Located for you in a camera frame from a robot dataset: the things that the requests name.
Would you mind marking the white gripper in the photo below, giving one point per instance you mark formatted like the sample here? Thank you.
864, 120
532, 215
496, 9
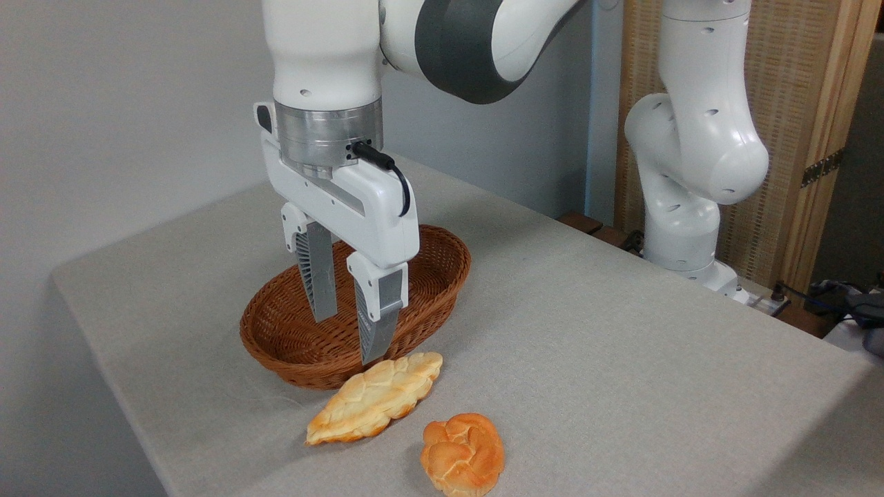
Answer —
359, 207

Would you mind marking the long braided bread loaf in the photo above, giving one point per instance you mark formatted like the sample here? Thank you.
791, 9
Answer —
373, 400

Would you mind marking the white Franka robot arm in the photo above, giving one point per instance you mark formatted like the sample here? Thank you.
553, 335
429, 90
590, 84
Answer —
697, 131

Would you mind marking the brown wicker basket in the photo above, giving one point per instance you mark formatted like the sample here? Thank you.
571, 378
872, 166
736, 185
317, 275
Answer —
290, 331

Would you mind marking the round knotted bread roll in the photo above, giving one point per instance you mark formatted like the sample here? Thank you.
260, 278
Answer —
461, 454

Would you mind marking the grey tablecloth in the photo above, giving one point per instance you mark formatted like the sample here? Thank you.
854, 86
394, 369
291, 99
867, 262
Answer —
483, 345

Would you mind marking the wooden woven folding screen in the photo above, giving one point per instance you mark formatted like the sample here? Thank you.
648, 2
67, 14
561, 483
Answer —
801, 138

